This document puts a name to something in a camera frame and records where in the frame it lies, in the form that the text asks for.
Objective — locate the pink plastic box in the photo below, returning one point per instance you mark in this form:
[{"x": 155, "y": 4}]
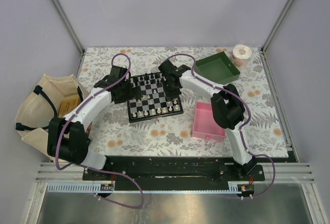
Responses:
[{"x": 204, "y": 126}]

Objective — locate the black and grey chessboard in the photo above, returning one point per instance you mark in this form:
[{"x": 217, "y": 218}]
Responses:
[{"x": 152, "y": 102}]

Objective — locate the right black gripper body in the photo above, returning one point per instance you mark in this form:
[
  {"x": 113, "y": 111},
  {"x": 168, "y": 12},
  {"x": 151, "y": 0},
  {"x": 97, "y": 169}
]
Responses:
[{"x": 170, "y": 92}]

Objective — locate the beige tote bag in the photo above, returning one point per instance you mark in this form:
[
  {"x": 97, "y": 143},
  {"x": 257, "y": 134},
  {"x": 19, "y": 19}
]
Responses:
[{"x": 42, "y": 105}]

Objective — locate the green plastic box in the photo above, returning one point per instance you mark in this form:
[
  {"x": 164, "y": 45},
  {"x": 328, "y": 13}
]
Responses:
[{"x": 217, "y": 68}]

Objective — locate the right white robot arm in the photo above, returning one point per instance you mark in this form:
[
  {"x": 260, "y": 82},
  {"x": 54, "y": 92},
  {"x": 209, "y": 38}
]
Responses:
[{"x": 226, "y": 105}]

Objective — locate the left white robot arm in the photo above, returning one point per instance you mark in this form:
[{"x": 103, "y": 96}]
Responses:
[{"x": 67, "y": 137}]

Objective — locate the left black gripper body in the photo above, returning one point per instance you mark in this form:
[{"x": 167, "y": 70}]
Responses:
[{"x": 128, "y": 93}]

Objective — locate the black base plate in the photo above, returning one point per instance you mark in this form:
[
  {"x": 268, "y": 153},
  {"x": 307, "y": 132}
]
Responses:
[{"x": 224, "y": 169}]

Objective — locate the tape roll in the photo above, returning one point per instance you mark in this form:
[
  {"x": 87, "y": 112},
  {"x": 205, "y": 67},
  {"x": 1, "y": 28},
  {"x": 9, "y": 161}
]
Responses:
[{"x": 241, "y": 55}]

